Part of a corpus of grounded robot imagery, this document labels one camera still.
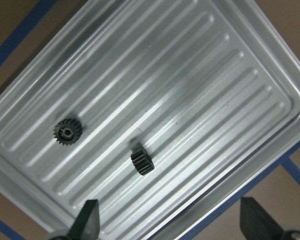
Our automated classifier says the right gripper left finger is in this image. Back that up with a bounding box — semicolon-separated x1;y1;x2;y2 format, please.
67;199;100;240

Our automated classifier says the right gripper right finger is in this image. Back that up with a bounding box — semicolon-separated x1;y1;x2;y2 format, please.
240;197;292;240

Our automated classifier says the black gear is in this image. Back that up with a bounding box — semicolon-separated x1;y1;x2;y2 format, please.
53;118;83;146
130;142;155;176

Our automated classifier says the black gear lying flat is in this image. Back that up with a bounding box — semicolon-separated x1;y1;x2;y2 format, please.
53;118;83;146

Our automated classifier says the ribbed metal tray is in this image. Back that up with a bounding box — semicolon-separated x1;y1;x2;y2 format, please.
0;0;300;240

